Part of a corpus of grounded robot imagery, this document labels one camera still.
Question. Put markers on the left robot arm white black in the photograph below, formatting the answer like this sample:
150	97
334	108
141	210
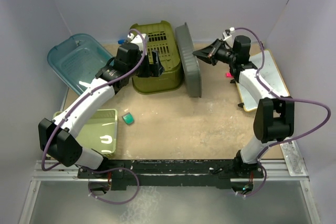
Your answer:
57	137

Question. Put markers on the grey plastic tray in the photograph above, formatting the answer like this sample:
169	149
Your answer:
191	68

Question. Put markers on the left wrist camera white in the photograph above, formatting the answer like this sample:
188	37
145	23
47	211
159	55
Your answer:
137	39

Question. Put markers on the clear plastic packet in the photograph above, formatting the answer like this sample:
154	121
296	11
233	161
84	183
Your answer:
294	160

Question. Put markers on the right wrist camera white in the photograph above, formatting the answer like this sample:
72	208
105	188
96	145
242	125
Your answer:
227	34

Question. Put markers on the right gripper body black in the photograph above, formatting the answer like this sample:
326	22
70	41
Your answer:
224	54

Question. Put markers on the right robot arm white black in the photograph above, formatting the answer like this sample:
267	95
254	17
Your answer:
274	118

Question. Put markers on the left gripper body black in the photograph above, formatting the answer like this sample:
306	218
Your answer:
147	70

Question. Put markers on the blue transparent basket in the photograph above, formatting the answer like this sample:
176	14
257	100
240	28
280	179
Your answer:
77	60

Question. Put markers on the small blue object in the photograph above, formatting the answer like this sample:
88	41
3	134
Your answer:
122	41

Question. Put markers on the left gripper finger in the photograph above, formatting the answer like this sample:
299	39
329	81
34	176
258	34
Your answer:
155	57
158	70

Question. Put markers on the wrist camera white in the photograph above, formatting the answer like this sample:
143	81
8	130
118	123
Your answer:
137	39
227	34

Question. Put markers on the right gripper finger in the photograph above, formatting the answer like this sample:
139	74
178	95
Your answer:
209	50
209	60

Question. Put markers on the light green plastic tray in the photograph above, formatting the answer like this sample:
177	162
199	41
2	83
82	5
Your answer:
99	132

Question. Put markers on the whiteboard with yellow frame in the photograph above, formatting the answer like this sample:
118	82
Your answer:
271	74

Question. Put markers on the small teal green block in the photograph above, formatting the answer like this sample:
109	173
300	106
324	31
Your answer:
128	118

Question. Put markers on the large olive green basket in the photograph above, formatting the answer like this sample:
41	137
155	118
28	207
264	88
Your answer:
166	73

